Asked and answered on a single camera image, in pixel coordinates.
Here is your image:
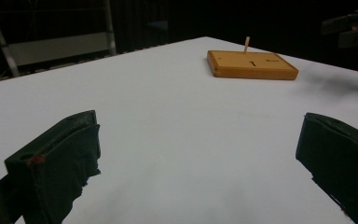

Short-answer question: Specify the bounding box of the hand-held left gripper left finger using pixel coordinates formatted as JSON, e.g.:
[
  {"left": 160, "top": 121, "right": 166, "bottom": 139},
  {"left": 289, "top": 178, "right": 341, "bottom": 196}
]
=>
[{"left": 4, "top": 109, "right": 102, "bottom": 224}]

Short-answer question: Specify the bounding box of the wooden block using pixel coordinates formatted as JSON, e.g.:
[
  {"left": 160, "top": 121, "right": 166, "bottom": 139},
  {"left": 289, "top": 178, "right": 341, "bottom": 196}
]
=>
[{"left": 206, "top": 49, "right": 299, "bottom": 81}]

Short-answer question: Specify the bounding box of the white metal table frame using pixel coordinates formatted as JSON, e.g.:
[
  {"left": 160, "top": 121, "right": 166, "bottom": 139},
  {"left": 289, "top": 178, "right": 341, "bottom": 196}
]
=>
[{"left": 0, "top": 0, "right": 117, "bottom": 78}]

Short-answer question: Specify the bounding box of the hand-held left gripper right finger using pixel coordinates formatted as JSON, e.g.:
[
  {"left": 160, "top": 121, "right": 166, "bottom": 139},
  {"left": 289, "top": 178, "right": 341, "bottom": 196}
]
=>
[{"left": 295, "top": 112, "right": 358, "bottom": 224}]

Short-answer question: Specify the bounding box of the white table sheet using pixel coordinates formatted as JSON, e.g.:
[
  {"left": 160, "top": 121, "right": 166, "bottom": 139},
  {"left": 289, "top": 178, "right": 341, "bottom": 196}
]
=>
[{"left": 0, "top": 35, "right": 358, "bottom": 224}]

